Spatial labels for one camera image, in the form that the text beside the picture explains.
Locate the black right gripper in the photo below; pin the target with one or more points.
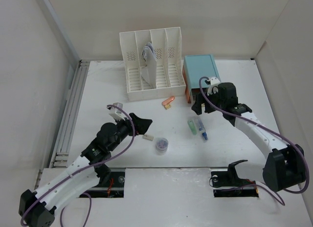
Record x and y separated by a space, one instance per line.
196 105

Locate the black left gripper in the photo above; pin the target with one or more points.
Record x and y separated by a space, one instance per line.
141 124

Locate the beige rectangular eraser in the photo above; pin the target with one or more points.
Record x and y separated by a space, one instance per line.
148 137

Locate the clear round pin container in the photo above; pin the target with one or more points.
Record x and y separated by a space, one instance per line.
161 145

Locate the teal orange drawer box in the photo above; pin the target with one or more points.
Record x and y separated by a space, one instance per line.
195 67

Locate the white spiral bound manual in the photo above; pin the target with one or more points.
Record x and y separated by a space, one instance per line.
149 72

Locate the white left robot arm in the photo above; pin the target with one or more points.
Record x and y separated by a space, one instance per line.
38 208

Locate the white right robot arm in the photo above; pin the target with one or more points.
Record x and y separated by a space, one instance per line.
285 167

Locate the green transparent tube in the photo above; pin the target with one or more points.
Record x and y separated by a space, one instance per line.
192 127

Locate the clear blue glue bottle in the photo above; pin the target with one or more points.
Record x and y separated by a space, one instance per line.
201 128

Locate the white plastic file organizer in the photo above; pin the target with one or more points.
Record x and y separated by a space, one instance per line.
169 78

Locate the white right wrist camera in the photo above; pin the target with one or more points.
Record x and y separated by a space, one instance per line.
213 83

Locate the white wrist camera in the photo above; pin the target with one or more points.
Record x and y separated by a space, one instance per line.
213 83
116 113

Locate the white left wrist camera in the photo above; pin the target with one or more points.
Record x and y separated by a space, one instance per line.
116 113

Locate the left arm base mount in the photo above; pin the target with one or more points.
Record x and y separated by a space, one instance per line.
113 188

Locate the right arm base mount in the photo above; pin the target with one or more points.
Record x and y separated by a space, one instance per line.
226 183

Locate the aluminium frame rail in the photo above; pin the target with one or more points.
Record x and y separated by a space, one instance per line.
61 147

